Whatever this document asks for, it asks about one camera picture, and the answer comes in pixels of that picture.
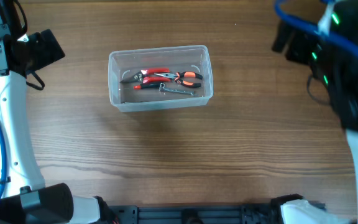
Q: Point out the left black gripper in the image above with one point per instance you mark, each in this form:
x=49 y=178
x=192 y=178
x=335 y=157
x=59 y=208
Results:
x=50 y=50

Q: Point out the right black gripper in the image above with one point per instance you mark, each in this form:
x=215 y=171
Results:
x=296 y=51

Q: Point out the red handled pruning shears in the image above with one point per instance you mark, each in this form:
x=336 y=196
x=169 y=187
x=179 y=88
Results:
x=148 y=75

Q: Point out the red and black screwdriver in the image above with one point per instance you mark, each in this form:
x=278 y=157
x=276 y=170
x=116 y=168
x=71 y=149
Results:
x=147 y=86

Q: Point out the small metal socket wrench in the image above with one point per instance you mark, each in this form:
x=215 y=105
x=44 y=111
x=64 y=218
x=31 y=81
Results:
x=163 y=88

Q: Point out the clear plastic container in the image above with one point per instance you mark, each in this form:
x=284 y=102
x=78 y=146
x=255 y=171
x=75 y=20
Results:
x=190 y=69

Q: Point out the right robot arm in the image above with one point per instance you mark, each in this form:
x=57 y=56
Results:
x=330 y=48

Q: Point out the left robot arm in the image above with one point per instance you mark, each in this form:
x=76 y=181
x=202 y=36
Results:
x=24 y=197

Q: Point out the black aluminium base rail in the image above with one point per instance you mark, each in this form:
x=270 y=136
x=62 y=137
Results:
x=258 y=213

